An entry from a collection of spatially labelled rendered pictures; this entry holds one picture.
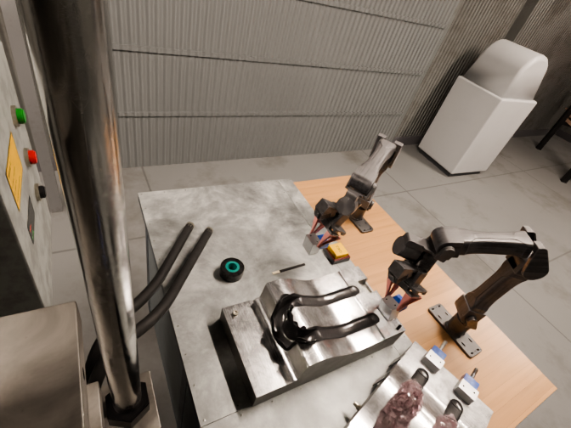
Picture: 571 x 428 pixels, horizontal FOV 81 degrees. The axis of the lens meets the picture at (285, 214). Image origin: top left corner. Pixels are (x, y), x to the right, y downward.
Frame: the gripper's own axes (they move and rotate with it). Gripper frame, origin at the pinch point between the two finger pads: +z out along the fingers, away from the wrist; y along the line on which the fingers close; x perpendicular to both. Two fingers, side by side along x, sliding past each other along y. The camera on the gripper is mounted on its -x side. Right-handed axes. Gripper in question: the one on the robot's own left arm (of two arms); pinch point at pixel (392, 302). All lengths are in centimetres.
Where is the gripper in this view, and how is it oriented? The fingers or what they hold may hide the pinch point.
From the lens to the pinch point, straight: 111.9
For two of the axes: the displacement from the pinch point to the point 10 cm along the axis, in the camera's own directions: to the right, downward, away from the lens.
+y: 4.6, 5.3, -7.2
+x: 7.7, 1.7, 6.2
